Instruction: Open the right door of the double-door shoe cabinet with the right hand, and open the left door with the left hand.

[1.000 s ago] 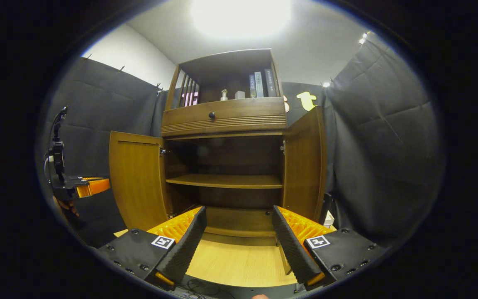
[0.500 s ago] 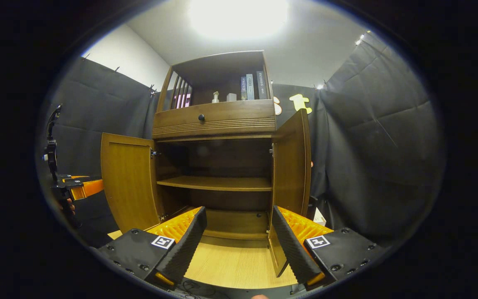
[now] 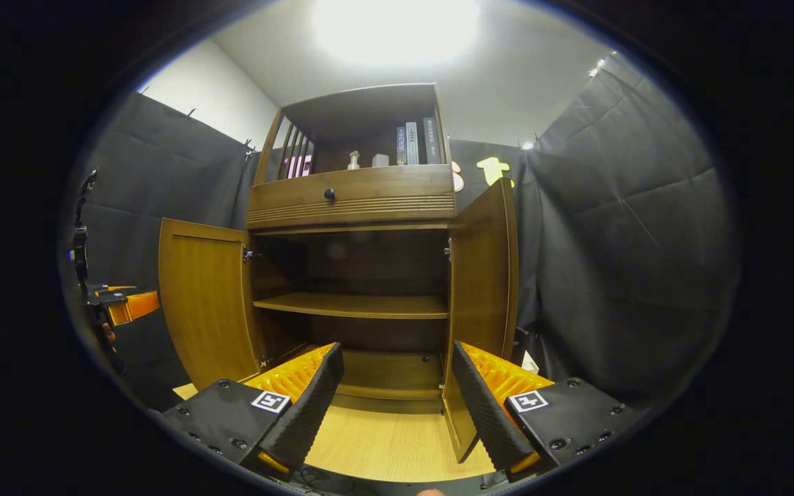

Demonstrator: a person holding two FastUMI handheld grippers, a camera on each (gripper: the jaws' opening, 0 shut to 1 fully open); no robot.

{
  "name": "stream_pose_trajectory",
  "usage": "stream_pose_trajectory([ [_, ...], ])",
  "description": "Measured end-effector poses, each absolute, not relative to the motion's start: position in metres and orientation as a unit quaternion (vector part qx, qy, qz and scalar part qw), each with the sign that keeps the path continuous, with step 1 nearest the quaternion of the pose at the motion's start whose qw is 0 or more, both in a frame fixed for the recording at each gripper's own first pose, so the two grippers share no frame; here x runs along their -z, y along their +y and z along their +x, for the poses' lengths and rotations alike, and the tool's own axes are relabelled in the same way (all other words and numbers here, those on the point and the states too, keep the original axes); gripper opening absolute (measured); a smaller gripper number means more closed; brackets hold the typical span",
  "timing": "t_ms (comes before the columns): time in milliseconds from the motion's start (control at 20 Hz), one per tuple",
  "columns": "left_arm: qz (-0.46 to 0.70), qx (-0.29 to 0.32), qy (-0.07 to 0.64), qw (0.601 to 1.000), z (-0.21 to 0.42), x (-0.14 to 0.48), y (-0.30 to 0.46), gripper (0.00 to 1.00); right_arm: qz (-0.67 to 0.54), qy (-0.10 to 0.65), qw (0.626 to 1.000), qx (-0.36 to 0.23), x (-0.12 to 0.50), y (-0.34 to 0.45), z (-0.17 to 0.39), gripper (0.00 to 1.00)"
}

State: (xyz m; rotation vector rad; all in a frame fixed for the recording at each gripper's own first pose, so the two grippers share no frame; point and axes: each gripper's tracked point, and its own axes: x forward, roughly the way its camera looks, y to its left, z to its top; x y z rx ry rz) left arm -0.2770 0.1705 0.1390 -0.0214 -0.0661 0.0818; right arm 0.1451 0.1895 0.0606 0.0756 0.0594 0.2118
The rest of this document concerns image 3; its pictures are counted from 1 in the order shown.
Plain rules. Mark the black backdrop cloth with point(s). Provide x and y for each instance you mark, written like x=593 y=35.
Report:
x=617 y=241

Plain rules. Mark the large ceiling light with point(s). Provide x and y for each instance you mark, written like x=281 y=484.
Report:
x=397 y=31

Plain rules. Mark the small pump bottle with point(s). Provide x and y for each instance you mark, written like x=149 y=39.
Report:
x=353 y=162

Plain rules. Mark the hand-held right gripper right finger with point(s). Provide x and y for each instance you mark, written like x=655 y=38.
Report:
x=483 y=413

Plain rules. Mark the white box with dark inlay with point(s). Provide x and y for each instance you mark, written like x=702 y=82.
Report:
x=530 y=363

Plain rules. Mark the blue-grey book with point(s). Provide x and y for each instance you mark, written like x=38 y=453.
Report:
x=402 y=146

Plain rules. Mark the wooden double-door shoe cabinet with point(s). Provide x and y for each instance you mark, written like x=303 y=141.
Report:
x=355 y=200

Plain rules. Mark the wooden cabinet door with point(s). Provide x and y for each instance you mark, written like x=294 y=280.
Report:
x=204 y=296
x=480 y=275

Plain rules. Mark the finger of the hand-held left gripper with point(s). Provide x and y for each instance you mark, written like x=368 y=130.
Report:
x=136 y=306
x=118 y=288

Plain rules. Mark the small white box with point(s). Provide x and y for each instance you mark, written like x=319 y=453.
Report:
x=380 y=161

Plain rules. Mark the pale grey book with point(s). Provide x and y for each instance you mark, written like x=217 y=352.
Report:
x=412 y=143

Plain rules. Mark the small ceiling light panel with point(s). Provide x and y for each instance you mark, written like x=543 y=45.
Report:
x=597 y=67

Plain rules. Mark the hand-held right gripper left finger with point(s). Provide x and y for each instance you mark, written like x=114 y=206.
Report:
x=311 y=406

